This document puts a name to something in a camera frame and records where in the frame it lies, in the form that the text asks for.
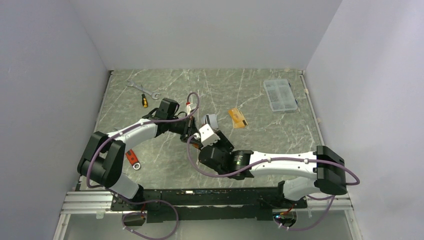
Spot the yellow black screwdriver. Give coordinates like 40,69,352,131
141,93,149,108

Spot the silver open-end wrench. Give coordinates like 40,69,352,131
126,80,161,100

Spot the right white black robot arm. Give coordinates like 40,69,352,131
191,128,347,208

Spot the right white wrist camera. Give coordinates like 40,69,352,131
199,124,220,146

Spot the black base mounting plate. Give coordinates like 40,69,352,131
110,187,308,223

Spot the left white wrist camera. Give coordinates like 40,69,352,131
184,101,196,115

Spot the red handled adjustable wrench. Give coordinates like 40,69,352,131
125,149,141,171

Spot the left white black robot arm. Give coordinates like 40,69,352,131
77,98,200,210

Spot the orange credit card stack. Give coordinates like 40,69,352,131
228,107,248,129

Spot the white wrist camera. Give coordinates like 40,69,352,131
184,101,196,115
199,124,220,146

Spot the silver striped credit card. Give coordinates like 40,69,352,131
201,114,219,131

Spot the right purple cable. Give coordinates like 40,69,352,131
186,133,361,186

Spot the clear plastic organizer box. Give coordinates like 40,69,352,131
263,78,298,112

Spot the purple cable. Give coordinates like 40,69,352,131
86,91,201,190
186,133,361,186

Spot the aluminium rail frame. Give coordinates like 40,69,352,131
53,190,363,240

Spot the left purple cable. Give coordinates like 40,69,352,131
86,91,201,190

